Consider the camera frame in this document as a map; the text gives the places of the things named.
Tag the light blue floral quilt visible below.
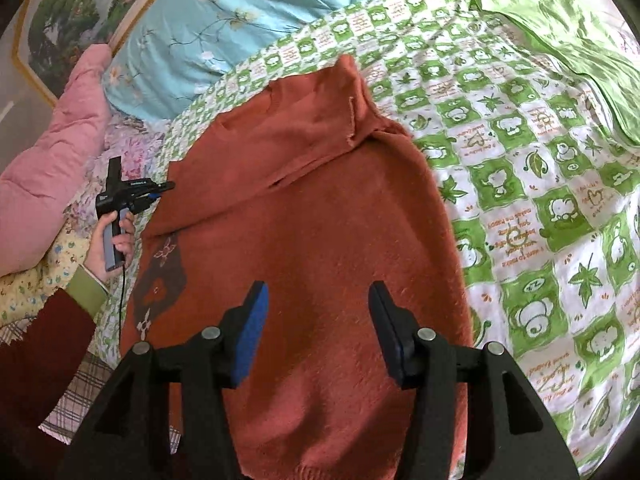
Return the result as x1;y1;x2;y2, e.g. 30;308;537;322
102;0;566;123

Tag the yellow printed cloth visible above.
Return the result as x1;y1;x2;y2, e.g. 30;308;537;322
0;230;93;328

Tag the purple floral cloth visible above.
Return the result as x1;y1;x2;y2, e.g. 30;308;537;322
55;110;173;241

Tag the rust orange knit sweater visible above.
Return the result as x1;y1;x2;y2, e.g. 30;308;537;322
119;54;476;480

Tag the person's left forearm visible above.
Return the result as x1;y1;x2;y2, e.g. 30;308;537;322
0;264;109;443

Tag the plain green cloth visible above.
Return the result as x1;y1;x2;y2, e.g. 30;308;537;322
470;0;640;148

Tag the pink quilted duvet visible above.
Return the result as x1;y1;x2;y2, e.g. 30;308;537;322
0;44;115;278

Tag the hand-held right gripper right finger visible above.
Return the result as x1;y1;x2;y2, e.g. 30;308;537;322
368;281;584;480

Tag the person's left hand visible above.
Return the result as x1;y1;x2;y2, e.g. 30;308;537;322
83;209;136;287

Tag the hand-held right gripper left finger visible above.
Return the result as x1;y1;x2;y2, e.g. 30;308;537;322
57;280;271;480

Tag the green checkered printed bed sheet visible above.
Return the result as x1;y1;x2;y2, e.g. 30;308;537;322
97;0;640;476

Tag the plaid cloth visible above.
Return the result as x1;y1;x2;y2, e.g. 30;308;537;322
39;347;182;457

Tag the black cable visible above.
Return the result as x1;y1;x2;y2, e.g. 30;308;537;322
118;265;128;356

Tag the gold framed landscape picture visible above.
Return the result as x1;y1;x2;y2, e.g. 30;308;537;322
11;0;196;108

